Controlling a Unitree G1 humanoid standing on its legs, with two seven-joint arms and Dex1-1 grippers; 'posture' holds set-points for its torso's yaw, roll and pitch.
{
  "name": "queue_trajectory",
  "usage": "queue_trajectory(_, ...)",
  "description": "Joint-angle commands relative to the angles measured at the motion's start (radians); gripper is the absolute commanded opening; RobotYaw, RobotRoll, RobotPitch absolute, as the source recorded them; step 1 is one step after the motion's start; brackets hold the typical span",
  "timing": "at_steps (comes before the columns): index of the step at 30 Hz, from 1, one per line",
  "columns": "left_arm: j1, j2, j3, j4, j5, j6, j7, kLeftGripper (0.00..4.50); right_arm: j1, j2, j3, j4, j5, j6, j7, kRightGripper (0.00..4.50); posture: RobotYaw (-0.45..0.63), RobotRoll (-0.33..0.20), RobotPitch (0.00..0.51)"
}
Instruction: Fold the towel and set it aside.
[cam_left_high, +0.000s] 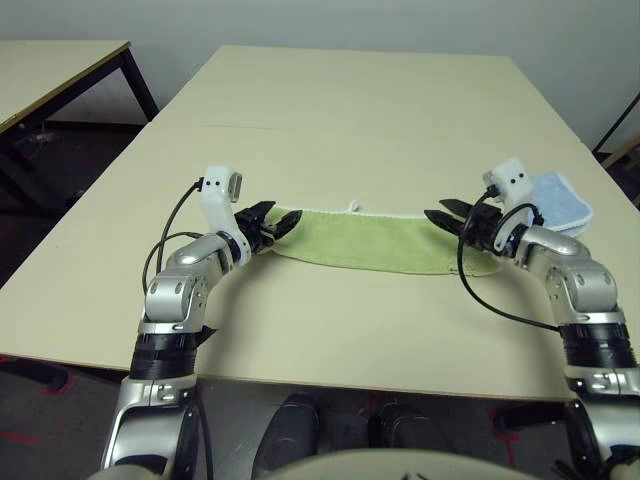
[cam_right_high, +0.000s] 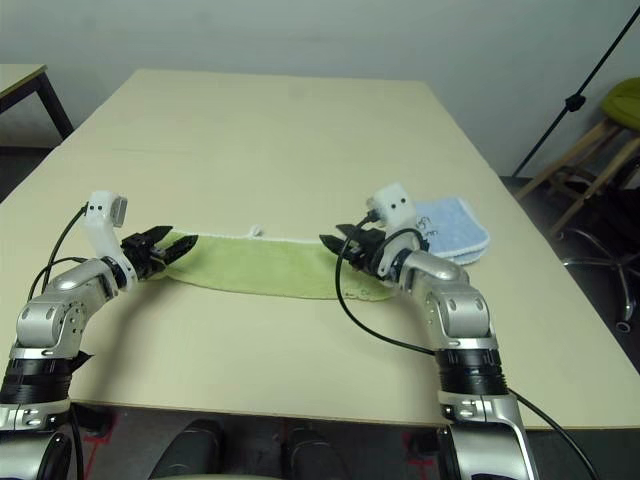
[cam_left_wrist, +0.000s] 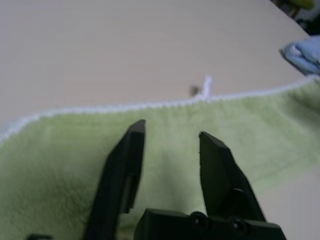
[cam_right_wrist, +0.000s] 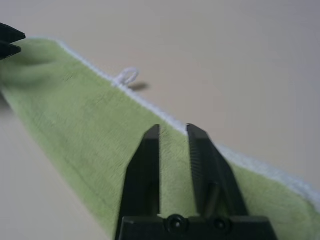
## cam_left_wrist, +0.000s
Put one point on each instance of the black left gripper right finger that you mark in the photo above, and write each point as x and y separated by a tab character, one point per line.
220	175

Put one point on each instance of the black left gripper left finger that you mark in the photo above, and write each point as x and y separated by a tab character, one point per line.
120	170

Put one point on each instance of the green towel with white trim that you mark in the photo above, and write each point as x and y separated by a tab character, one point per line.
62	175

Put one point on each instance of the blue towel with white trim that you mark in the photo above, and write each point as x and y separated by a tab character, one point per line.
305	55

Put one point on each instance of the wooden stool with green cushion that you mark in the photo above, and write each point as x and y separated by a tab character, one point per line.
303	3

